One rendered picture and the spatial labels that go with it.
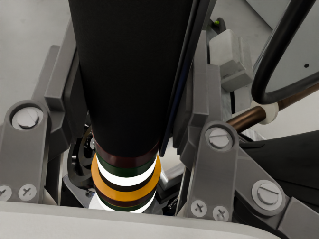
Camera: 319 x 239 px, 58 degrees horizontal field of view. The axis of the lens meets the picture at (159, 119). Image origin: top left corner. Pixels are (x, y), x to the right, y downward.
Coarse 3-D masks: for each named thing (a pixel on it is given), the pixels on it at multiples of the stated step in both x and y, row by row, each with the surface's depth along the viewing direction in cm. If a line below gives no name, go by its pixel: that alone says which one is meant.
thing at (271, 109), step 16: (304, 0) 13; (288, 16) 14; (304, 16) 14; (288, 32) 14; (272, 48) 16; (272, 64) 16; (256, 80) 18; (304, 80) 25; (256, 96) 20; (272, 96) 23; (288, 96) 24; (272, 112) 24
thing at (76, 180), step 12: (84, 132) 40; (72, 144) 40; (84, 144) 38; (72, 156) 38; (84, 156) 36; (72, 168) 37; (84, 168) 36; (72, 180) 35; (84, 180) 33; (168, 204) 37
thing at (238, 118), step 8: (312, 88) 27; (296, 96) 26; (304, 96) 27; (280, 104) 25; (288, 104) 26; (248, 112) 25; (256, 112) 25; (264, 112) 25; (232, 120) 24; (240, 120) 24; (248, 120) 24; (256, 120) 24; (240, 128) 24; (248, 128) 25
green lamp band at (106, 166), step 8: (96, 152) 14; (152, 160) 15; (104, 168) 15; (112, 168) 14; (120, 168) 14; (128, 168) 14; (136, 168) 14; (144, 168) 15; (120, 176) 15; (128, 176) 15
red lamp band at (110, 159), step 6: (96, 144) 13; (156, 144) 13; (96, 150) 14; (102, 150) 13; (150, 150) 13; (156, 150) 14; (102, 156) 14; (108, 156) 13; (114, 156) 13; (138, 156) 13; (144, 156) 13; (150, 156) 14; (108, 162) 14; (114, 162) 13; (120, 162) 13; (126, 162) 13; (132, 162) 13; (138, 162) 13; (144, 162) 14
